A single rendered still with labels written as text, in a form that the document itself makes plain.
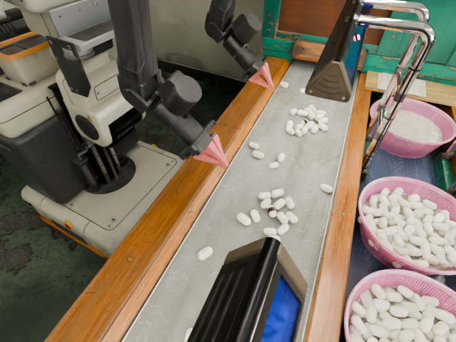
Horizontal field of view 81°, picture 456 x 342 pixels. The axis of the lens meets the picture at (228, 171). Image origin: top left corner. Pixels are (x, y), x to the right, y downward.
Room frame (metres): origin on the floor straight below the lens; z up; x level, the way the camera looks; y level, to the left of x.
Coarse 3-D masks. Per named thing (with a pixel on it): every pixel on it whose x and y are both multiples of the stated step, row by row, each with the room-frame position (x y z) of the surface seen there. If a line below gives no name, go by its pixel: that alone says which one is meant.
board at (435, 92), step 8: (368, 72) 1.07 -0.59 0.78; (376, 72) 1.07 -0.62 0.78; (368, 80) 1.00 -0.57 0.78; (376, 80) 1.00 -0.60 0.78; (368, 88) 0.95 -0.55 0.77; (376, 88) 0.94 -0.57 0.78; (432, 88) 0.94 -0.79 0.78; (440, 88) 0.94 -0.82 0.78; (448, 88) 0.94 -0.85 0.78; (408, 96) 0.89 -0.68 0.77; (416, 96) 0.88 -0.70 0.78; (432, 96) 0.88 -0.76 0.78; (440, 96) 0.88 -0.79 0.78; (448, 96) 0.88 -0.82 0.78; (448, 104) 0.84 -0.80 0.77
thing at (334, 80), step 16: (352, 16) 0.65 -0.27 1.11; (336, 32) 0.64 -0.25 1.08; (352, 32) 0.58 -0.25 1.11; (336, 48) 0.50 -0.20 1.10; (352, 48) 0.54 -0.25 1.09; (320, 64) 0.50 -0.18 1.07; (336, 64) 0.43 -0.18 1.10; (352, 64) 0.50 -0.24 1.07; (320, 80) 0.44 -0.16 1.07; (336, 80) 0.43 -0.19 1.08; (352, 80) 0.46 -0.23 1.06; (320, 96) 0.43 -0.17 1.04; (336, 96) 0.43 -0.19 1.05
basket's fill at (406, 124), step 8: (400, 112) 0.86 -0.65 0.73; (408, 112) 0.84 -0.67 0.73; (400, 120) 0.79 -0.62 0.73; (408, 120) 0.79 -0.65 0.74; (416, 120) 0.79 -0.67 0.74; (424, 120) 0.79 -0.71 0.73; (392, 128) 0.75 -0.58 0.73; (400, 128) 0.74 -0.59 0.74; (408, 128) 0.75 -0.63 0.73; (416, 128) 0.74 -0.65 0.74; (424, 128) 0.75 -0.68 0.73; (432, 128) 0.75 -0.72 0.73; (408, 136) 0.70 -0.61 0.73; (416, 136) 0.70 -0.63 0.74; (424, 136) 0.70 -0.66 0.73; (432, 136) 0.70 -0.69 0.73; (440, 136) 0.71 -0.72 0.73
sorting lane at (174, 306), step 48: (288, 96) 0.94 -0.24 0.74; (288, 144) 0.66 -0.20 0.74; (336, 144) 0.66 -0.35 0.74; (240, 192) 0.46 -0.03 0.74; (288, 192) 0.46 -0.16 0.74; (192, 240) 0.31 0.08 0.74; (240, 240) 0.31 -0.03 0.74; (288, 240) 0.31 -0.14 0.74; (192, 288) 0.20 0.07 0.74; (144, 336) 0.12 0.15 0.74
